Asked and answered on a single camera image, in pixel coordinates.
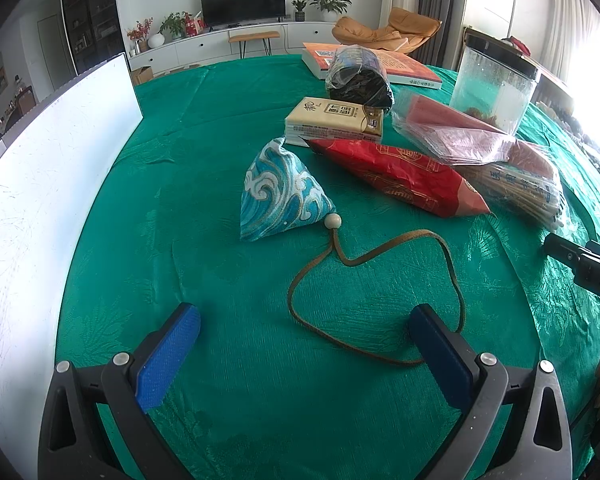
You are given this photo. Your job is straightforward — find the white cardboard box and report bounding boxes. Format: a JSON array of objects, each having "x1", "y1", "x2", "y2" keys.
[{"x1": 0, "y1": 52, "x2": 144, "y2": 461}]

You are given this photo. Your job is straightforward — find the white tv cabinet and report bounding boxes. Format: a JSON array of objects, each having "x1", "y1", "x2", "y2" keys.
[{"x1": 130, "y1": 21, "x2": 341, "y2": 68}]

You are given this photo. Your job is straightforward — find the orange book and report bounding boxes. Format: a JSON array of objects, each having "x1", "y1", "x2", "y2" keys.
[{"x1": 301, "y1": 42, "x2": 443, "y2": 91}]

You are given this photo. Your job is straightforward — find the dark glass display cabinet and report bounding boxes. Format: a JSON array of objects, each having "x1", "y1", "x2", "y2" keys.
[{"x1": 60, "y1": 0, "x2": 123, "y2": 78}]

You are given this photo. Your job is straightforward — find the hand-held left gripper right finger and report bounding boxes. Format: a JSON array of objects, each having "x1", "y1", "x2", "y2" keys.
[{"x1": 407, "y1": 303, "x2": 573, "y2": 480}]

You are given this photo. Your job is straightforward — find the bundle of wooden sticks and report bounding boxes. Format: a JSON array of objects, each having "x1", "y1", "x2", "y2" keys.
[{"x1": 460, "y1": 140, "x2": 573, "y2": 233}]

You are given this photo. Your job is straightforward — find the green satin tablecloth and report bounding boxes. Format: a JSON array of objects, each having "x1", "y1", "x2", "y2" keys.
[{"x1": 55, "y1": 55, "x2": 600, "y2": 480}]

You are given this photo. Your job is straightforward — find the orange rocking lounge chair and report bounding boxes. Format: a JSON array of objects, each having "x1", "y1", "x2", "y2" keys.
[{"x1": 331, "y1": 7, "x2": 442, "y2": 53}]

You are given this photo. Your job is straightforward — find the beige tissue pack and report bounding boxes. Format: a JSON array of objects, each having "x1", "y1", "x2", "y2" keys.
[{"x1": 284, "y1": 96, "x2": 385, "y2": 148}]

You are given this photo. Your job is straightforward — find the large green potted plant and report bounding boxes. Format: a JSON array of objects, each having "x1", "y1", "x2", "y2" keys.
[{"x1": 310, "y1": 0, "x2": 352, "y2": 23}]

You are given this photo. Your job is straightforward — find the wooden dining chair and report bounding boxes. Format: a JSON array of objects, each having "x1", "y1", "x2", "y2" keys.
[{"x1": 15, "y1": 87, "x2": 36, "y2": 116}]

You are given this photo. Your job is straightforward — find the clear jar with black lid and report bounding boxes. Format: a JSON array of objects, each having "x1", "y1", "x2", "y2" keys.
[{"x1": 450, "y1": 28, "x2": 541, "y2": 137}]

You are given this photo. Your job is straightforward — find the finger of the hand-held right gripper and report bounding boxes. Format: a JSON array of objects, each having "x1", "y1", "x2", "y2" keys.
[{"x1": 544, "y1": 232, "x2": 588, "y2": 273}]

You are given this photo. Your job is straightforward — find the potted plant with red decorations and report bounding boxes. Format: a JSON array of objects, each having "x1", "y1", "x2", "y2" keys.
[{"x1": 160, "y1": 11, "x2": 206, "y2": 40}]

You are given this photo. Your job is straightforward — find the blue wave sachet with cord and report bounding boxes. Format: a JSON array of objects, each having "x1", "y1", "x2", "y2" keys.
[{"x1": 239, "y1": 136, "x2": 467, "y2": 367}]

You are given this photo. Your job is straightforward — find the wooden bench with metal legs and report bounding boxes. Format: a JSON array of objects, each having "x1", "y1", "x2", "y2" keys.
[{"x1": 228, "y1": 30, "x2": 281, "y2": 58}]

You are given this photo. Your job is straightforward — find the black garbage bag roll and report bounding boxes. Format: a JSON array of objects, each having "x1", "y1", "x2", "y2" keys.
[{"x1": 326, "y1": 45, "x2": 395, "y2": 109}]

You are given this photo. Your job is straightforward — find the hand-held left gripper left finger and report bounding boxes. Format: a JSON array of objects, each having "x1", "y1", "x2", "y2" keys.
[{"x1": 37, "y1": 302, "x2": 203, "y2": 480}]

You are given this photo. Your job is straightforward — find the red flowers in vase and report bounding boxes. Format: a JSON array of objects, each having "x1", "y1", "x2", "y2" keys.
[{"x1": 127, "y1": 17, "x2": 153, "y2": 53}]

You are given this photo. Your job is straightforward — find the red envelopes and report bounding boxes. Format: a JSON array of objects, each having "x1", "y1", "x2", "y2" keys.
[{"x1": 391, "y1": 92, "x2": 518, "y2": 166}]

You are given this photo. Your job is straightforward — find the black television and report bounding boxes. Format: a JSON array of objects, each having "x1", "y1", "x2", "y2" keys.
[{"x1": 200, "y1": 0, "x2": 287, "y2": 28}]

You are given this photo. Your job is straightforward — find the white sheer curtain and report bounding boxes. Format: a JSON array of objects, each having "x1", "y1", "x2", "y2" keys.
[{"x1": 550, "y1": 0, "x2": 596, "y2": 81}]

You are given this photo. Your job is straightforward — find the red foil packet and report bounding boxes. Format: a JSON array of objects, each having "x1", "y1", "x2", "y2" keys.
[{"x1": 307, "y1": 138, "x2": 491, "y2": 219}]

